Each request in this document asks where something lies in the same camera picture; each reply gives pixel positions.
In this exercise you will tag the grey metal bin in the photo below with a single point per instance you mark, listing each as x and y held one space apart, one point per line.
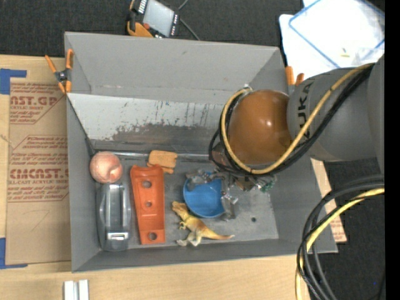
175 67

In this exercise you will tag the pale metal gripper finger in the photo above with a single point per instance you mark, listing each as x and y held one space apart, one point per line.
200 177
229 203

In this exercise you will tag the yellow toy dinosaur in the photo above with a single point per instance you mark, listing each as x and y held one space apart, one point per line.
196 225

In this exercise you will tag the orange flat piece with holes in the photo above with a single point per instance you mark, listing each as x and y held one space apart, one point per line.
150 214

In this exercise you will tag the tan toy cracker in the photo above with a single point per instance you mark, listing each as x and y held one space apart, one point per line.
162 159

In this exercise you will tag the blue bowl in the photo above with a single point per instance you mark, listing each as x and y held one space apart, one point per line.
203 200

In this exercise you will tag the pink toy peach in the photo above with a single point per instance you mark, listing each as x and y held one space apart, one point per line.
105 167

